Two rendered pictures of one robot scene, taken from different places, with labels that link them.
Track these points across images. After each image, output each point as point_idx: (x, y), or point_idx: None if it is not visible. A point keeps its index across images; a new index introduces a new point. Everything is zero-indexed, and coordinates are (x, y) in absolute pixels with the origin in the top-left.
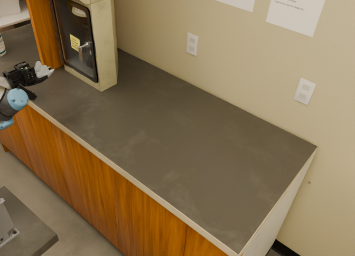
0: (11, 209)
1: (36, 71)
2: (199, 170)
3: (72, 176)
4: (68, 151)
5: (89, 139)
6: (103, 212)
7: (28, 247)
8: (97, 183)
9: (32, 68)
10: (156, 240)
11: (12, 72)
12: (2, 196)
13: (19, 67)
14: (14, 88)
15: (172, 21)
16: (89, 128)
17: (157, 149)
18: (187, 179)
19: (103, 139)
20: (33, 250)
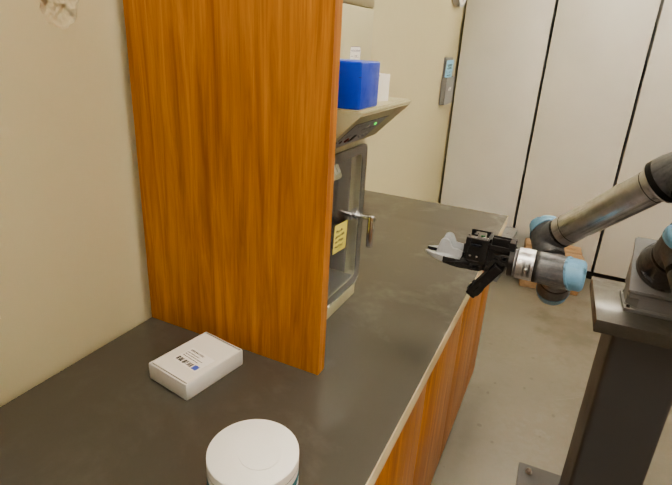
0: (609, 304)
1: (451, 255)
2: (444, 227)
3: (424, 444)
4: (435, 381)
5: (465, 283)
6: (441, 421)
7: (621, 285)
8: (449, 366)
9: (475, 230)
10: (471, 328)
11: (502, 241)
12: (607, 315)
13: (486, 238)
14: (545, 215)
15: None
16: (444, 286)
17: (437, 245)
18: (460, 231)
19: (455, 274)
20: (620, 282)
